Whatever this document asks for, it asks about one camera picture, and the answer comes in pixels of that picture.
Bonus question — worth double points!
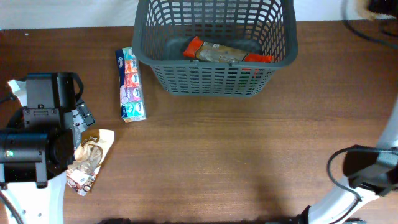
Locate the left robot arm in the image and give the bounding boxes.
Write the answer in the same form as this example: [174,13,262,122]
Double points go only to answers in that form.
[1,72,95,223]

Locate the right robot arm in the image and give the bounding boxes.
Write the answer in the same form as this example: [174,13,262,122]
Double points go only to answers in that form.
[291,106,397,224]

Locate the right black cable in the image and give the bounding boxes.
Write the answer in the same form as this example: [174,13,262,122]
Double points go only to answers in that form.
[326,0,398,224]

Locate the colourful tissue pack strip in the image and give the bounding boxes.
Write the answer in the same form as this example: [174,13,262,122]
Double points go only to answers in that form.
[115,47,147,123]

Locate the grey plastic lattice basket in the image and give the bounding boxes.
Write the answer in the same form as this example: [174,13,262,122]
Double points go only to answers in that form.
[132,0,298,97]

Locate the green lid spice jar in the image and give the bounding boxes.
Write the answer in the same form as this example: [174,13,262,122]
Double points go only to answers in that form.
[238,68,252,89]

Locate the orange pasta packet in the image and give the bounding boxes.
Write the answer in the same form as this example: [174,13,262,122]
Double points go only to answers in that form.
[183,37,273,63]

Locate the beige snack bag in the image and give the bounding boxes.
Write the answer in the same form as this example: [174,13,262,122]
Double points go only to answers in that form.
[66,129,115,196]
[356,0,379,20]

